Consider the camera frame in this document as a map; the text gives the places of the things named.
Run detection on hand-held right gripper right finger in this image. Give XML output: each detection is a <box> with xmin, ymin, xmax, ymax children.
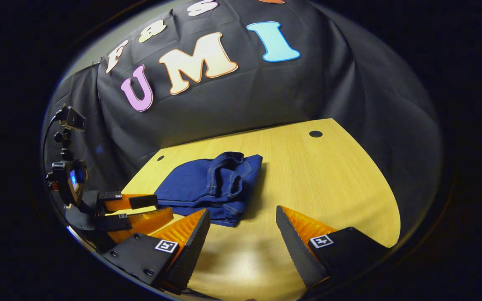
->
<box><xmin>275</xmin><ymin>205</ymin><xmax>390</xmax><ymax>289</ymax></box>

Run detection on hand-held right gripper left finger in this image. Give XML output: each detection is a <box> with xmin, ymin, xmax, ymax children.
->
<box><xmin>101</xmin><ymin>209</ymin><xmax>211</xmax><ymax>293</ymax></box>

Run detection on blue denim jeans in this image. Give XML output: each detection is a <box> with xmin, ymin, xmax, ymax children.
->
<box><xmin>154</xmin><ymin>151</ymin><xmax>263</xmax><ymax>227</ymax></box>

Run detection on black backdrop cloth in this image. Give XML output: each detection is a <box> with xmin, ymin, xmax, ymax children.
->
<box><xmin>42</xmin><ymin>0</ymin><xmax>442</xmax><ymax>235</ymax></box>

